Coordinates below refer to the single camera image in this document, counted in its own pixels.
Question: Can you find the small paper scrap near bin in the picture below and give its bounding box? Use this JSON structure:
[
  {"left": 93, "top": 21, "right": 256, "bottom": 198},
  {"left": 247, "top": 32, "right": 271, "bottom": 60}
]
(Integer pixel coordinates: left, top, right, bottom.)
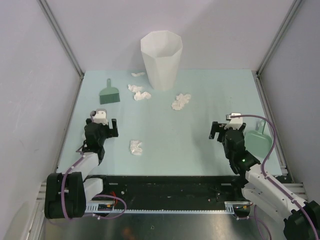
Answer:
[{"left": 131, "top": 72, "right": 146, "bottom": 77}]

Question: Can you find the crumpled paper scrap front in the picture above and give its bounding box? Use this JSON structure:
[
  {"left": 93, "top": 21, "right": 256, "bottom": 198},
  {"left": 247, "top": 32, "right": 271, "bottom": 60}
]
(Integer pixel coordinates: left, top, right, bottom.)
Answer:
[{"left": 129, "top": 140, "right": 143, "bottom": 156}]

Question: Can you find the aluminium frame post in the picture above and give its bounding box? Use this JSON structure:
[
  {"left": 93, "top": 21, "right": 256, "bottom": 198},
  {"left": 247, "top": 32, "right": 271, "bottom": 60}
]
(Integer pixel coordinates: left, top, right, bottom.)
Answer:
[
  {"left": 256, "top": 0, "right": 305, "bottom": 77},
  {"left": 37, "top": 0, "right": 84, "bottom": 80}
]

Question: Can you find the green plastic dustpan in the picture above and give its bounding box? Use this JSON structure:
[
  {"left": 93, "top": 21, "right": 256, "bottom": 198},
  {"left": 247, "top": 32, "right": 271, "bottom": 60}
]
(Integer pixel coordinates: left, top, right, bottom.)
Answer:
[{"left": 244, "top": 120, "right": 273, "bottom": 158}]

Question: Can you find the crumpled paper scrap middle left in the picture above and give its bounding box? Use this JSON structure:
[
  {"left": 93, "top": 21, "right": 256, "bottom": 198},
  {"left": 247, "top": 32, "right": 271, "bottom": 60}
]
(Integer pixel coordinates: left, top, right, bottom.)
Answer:
[{"left": 133, "top": 91, "right": 152, "bottom": 101}]

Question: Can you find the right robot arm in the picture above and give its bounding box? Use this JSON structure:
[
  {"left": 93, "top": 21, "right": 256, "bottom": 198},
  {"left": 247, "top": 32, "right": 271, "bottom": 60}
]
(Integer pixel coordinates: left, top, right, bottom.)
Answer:
[{"left": 209, "top": 121, "right": 320, "bottom": 240}]

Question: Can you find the grey slotted cable duct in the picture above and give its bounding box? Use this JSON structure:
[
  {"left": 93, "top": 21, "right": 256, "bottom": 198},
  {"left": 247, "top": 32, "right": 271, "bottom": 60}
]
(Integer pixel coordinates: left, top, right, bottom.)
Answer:
[{"left": 85, "top": 201, "right": 253, "bottom": 215}]

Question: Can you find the green hand brush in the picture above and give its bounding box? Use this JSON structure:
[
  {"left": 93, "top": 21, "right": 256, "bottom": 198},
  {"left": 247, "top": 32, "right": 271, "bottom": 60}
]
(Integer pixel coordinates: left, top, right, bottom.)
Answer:
[{"left": 99, "top": 78, "right": 120, "bottom": 105}]

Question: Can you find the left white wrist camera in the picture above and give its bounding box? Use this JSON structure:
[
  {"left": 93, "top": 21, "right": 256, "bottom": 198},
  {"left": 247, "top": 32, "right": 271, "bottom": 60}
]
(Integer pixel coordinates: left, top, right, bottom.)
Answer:
[{"left": 90, "top": 109, "right": 109, "bottom": 125}]

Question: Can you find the crumpled paper scrap upper left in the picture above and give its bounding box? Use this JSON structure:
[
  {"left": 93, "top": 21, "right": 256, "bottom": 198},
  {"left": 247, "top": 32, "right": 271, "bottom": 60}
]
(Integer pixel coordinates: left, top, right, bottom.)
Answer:
[{"left": 128, "top": 84, "right": 143, "bottom": 93}]

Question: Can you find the white faceted waste bin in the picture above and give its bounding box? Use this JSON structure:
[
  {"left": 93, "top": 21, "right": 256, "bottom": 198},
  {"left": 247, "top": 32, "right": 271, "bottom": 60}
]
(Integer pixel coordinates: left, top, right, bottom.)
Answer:
[{"left": 140, "top": 30, "right": 183, "bottom": 91}]

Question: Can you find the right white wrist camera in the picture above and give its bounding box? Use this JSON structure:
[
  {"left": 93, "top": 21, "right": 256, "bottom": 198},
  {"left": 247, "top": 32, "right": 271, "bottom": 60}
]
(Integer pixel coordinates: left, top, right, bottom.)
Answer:
[{"left": 224, "top": 112, "right": 243, "bottom": 130}]

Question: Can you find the left aluminium frame post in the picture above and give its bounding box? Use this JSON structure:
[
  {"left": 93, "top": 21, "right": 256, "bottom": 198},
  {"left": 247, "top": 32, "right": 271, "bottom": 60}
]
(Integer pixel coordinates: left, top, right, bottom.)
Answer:
[{"left": 37, "top": 0, "right": 84, "bottom": 80}]

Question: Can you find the large crumpled paper scrap right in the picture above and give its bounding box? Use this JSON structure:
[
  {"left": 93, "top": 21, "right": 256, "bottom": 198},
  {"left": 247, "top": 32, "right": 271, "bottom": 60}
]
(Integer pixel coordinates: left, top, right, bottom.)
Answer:
[{"left": 171, "top": 93, "right": 191, "bottom": 111}]

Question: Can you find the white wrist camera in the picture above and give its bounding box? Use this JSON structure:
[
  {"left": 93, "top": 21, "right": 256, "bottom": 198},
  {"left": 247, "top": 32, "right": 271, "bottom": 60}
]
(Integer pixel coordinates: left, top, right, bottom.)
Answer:
[
  {"left": 224, "top": 112, "right": 243, "bottom": 130},
  {"left": 90, "top": 109, "right": 109, "bottom": 125}
]

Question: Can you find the right aluminium frame post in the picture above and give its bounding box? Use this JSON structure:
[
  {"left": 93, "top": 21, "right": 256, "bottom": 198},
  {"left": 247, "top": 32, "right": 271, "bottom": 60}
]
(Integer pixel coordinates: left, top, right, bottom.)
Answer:
[{"left": 256, "top": 0, "right": 305, "bottom": 77}]

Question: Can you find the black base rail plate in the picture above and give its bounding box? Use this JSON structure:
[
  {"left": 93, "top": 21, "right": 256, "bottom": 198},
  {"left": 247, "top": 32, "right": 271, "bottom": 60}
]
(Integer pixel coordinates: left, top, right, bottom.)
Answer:
[{"left": 86, "top": 175, "right": 248, "bottom": 210}]

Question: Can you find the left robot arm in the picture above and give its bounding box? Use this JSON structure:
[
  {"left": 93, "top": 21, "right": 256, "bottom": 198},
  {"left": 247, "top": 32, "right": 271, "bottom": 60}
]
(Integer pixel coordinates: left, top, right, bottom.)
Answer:
[{"left": 44, "top": 118, "right": 119, "bottom": 220}]

